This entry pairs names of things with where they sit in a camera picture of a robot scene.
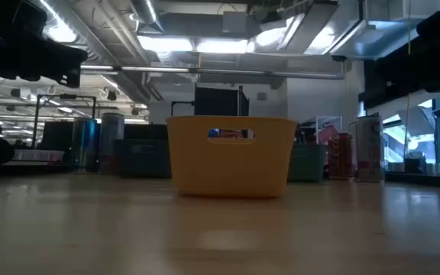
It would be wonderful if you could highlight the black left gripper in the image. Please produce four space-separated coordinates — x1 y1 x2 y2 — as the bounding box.
0 30 89 88

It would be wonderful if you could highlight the silver soda can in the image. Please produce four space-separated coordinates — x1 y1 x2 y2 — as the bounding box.
355 115 386 183
98 112 125 176

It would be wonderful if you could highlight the red Coca-Cola can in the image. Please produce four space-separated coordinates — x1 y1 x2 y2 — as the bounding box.
327 132 357 180
219 129 244 139

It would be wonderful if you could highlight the green plastic bin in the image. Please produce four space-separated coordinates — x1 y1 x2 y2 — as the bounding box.
287 143 328 183

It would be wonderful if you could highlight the yellow plastic bin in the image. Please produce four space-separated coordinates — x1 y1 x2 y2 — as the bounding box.
166 115 298 199

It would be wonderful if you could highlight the white flat tray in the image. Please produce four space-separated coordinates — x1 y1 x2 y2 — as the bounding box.
12 149 65 162

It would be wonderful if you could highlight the black box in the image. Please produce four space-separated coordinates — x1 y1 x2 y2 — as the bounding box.
124 124 169 141

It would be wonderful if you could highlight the ceiling light panel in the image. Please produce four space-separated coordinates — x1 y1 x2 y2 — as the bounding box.
196 37 250 54
137 36 194 53

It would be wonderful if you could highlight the black round bin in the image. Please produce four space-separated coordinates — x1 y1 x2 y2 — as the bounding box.
403 150 426 175

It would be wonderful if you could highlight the dark blue plastic bin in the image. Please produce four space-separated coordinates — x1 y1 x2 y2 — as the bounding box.
113 139 172 179

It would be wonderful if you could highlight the red and white box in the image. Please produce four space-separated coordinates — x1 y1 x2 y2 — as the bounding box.
317 125 339 145

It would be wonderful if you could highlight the silver horizontal pipe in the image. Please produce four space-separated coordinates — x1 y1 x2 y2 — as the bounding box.
80 65 346 80

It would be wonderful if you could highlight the tall black cabinet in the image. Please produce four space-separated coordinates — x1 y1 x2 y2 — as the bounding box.
194 86 250 117

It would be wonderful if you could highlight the grey ceiling box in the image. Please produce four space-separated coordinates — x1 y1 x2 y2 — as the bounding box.
222 11 248 34

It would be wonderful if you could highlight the silver round air duct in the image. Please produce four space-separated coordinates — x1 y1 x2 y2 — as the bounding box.
130 0 164 34

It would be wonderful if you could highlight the silver rectangular air duct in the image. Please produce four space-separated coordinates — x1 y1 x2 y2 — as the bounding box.
303 0 440 62

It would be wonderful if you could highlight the white wire shelf rack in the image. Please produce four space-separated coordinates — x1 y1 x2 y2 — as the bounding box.
299 115 343 145

